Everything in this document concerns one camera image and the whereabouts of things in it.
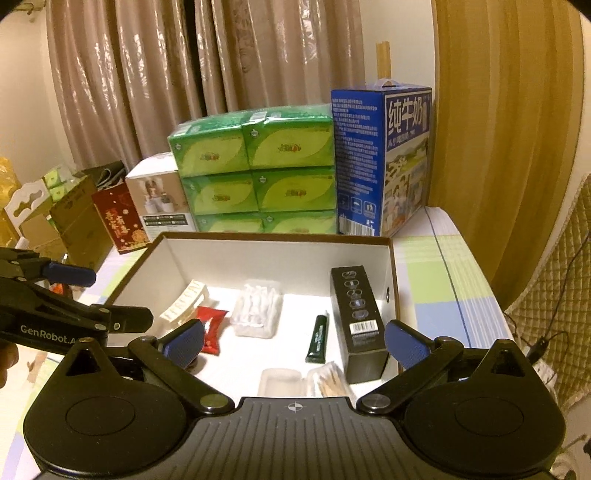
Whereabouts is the beige patterned curtain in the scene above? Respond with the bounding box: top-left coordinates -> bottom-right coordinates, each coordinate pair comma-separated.
45,0 -> 385,177

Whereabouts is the white product box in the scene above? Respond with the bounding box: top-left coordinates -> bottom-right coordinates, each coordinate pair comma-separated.
125,151 -> 197,242

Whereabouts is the olive cardboard box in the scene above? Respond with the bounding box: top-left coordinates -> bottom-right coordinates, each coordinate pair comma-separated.
21,177 -> 114,274

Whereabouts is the plaid cloth covered desktop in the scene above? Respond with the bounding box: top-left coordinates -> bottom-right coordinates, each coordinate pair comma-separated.
14,205 -> 562,480

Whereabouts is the black paper bag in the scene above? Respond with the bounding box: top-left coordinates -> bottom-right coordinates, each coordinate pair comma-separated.
82,160 -> 133,191

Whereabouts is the black cable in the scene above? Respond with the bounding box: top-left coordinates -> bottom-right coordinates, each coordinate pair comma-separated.
503,240 -> 591,366

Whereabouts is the cream plastic hair clip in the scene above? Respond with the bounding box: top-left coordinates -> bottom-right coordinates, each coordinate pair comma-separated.
160,279 -> 210,324

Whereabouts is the yellow plastic bag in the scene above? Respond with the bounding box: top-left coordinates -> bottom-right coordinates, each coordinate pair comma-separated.
0,157 -> 25,251

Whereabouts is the long black box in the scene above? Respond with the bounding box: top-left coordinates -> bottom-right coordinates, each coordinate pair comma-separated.
330,265 -> 391,385

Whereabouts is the white cutout cardboard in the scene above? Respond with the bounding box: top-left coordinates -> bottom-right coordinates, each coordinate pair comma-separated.
4,180 -> 51,228

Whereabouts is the wooden pole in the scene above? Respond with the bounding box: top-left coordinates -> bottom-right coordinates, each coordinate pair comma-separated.
376,40 -> 391,85

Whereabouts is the golden curtain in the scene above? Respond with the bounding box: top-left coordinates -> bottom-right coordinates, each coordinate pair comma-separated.
431,0 -> 583,297

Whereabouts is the stack of green tissue packs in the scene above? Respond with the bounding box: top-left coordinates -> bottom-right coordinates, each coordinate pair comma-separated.
167,104 -> 338,236

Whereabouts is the quilted chair cover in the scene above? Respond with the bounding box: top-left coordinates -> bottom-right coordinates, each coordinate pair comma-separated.
505,175 -> 591,408

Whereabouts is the clear floss pick pack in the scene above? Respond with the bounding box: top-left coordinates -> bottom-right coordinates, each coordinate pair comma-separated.
229,279 -> 284,340

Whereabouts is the dark green tube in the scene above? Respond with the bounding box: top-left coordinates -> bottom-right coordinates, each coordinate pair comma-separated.
305,313 -> 330,363

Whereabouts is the blue milk carton case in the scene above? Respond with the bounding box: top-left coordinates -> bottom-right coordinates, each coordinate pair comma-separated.
331,78 -> 434,237

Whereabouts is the red gift box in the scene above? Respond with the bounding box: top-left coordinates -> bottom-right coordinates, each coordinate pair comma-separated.
91,183 -> 153,256

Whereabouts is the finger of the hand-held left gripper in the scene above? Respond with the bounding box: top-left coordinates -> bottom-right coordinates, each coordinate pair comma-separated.
39,258 -> 97,287
95,302 -> 155,336

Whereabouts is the clear plastic box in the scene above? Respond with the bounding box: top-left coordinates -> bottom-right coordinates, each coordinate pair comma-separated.
259,367 -> 307,398

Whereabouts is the cotton swab pack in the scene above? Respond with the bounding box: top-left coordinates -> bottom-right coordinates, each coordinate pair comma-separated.
305,361 -> 358,398

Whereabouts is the person's left hand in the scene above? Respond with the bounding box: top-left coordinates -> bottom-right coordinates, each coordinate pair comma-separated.
0,342 -> 20,391

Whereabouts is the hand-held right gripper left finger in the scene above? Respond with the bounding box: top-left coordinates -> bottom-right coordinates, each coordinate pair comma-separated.
65,318 -> 236,415

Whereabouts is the brown cardboard box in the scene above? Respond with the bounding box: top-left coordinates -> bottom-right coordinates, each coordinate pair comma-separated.
107,232 -> 400,398

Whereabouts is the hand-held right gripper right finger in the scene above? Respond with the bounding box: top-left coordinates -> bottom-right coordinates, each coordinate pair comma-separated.
358,318 -> 528,415

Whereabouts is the red snack packet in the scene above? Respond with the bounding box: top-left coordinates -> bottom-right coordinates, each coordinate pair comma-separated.
194,306 -> 230,356

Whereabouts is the green tissue pack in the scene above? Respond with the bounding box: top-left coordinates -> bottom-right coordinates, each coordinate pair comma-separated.
43,166 -> 77,204

